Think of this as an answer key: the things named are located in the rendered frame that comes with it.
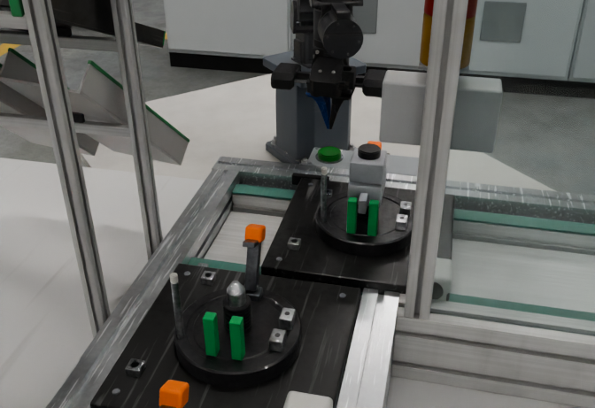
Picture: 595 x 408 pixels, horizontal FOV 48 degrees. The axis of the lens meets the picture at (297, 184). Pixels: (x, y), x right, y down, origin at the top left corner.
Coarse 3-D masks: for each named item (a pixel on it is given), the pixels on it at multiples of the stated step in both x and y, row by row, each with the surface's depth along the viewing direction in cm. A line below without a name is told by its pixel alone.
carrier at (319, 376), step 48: (192, 288) 83; (240, 288) 71; (288, 288) 83; (336, 288) 82; (144, 336) 75; (192, 336) 73; (240, 336) 67; (288, 336) 72; (336, 336) 75; (144, 384) 69; (192, 384) 69; (240, 384) 69; (288, 384) 69; (336, 384) 69
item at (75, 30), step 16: (0, 0) 69; (64, 0) 75; (80, 0) 77; (96, 0) 80; (64, 16) 76; (80, 16) 78; (96, 16) 80; (80, 32) 88; (96, 32) 83; (112, 32) 84; (144, 32) 90; (160, 32) 94
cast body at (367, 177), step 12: (372, 144) 89; (360, 156) 87; (372, 156) 87; (384, 156) 88; (360, 168) 87; (372, 168) 86; (384, 168) 88; (360, 180) 87; (372, 180) 87; (384, 180) 91; (348, 192) 88; (360, 192) 88; (372, 192) 87; (360, 204) 86
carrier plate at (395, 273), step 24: (312, 192) 102; (336, 192) 102; (384, 192) 102; (408, 192) 102; (288, 216) 97; (312, 216) 97; (288, 240) 91; (312, 240) 91; (264, 264) 87; (288, 264) 87; (312, 264) 87; (336, 264) 87; (360, 264) 87; (384, 264) 87; (408, 264) 87; (360, 288) 84; (384, 288) 84
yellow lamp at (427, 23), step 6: (426, 18) 65; (426, 24) 65; (426, 30) 65; (426, 36) 66; (426, 42) 66; (426, 48) 66; (420, 54) 68; (426, 54) 66; (420, 60) 68; (426, 60) 67
